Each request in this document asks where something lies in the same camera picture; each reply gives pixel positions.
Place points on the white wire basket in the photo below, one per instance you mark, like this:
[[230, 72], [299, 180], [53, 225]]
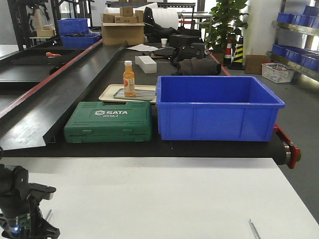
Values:
[[277, 72]]

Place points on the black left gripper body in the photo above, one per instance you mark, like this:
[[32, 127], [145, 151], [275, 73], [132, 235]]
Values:
[[21, 217]]

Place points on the stacked blue bin upper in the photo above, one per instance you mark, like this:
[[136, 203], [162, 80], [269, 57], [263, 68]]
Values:
[[73, 26]]

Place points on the small orange handled tool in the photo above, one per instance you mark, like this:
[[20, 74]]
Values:
[[50, 54]]

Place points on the brown cardboard box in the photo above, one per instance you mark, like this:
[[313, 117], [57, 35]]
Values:
[[118, 33]]

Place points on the orange white traffic cone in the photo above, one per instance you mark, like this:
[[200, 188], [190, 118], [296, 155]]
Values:
[[228, 53]]

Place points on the beige plastic tray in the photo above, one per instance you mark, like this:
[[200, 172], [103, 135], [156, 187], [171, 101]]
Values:
[[115, 93]]

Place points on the yellow black traffic cone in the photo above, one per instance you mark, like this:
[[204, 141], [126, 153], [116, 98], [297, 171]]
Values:
[[237, 62]]

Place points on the metal shelf rack right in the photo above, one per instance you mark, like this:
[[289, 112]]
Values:
[[296, 42]]

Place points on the white foam block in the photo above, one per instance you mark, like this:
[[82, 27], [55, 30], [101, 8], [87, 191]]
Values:
[[147, 64]]

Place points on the large blue plastic bin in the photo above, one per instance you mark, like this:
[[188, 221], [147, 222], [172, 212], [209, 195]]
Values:
[[230, 108]]

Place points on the red conveyor end bracket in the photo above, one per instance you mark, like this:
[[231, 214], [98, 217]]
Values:
[[293, 152]]

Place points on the black metal conveyor guide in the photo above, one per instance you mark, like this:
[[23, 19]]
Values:
[[33, 119]]

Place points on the blue bin far left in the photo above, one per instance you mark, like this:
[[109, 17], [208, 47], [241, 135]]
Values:
[[79, 41]]

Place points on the green potted plant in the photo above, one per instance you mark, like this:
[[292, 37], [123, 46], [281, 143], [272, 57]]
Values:
[[226, 24]]

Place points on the black bag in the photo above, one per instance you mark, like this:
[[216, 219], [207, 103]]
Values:
[[195, 50]]

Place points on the white paper cup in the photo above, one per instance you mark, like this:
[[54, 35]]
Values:
[[163, 42]]

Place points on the orange juice bottle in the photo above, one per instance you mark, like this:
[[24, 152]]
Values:
[[129, 79]]

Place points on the dark grey cloth bundle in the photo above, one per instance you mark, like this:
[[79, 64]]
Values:
[[198, 67]]

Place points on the green SATA tool case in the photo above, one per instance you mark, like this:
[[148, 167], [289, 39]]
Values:
[[97, 122]]

